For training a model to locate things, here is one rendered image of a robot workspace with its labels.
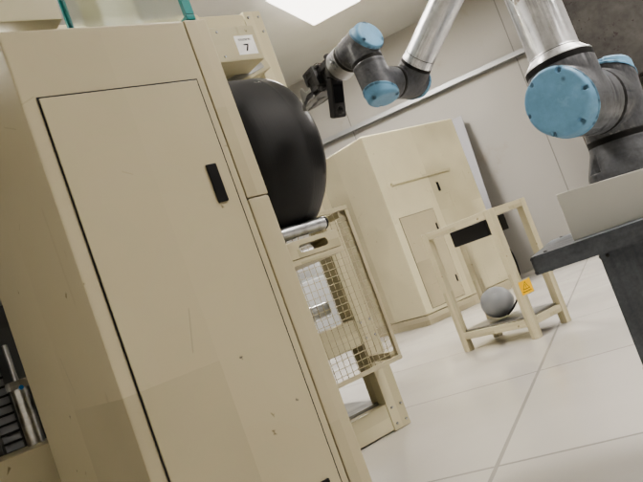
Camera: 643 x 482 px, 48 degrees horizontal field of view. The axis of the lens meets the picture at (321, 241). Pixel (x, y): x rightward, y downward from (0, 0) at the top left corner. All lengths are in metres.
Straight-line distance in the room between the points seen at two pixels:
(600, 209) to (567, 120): 0.21
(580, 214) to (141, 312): 0.95
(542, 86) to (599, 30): 6.68
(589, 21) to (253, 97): 6.30
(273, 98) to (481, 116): 7.63
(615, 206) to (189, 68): 0.92
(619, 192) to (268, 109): 1.12
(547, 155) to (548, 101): 8.11
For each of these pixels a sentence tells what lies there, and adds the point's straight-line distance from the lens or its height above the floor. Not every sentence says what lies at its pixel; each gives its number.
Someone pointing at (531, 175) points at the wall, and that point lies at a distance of 9.73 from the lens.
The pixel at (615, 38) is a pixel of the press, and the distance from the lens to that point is 8.24.
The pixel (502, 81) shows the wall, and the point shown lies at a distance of 9.86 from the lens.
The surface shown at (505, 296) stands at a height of 0.26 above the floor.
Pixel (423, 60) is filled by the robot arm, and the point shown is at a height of 1.18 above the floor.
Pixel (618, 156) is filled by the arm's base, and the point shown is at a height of 0.74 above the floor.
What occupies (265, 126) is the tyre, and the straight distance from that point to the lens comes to 2.24.
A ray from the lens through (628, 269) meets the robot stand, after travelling 1.71.
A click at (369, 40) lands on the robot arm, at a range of 1.99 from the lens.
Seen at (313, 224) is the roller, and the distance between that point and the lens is 2.37.
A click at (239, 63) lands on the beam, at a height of 1.64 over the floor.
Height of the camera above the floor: 0.69
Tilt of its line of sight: 4 degrees up
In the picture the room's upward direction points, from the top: 20 degrees counter-clockwise
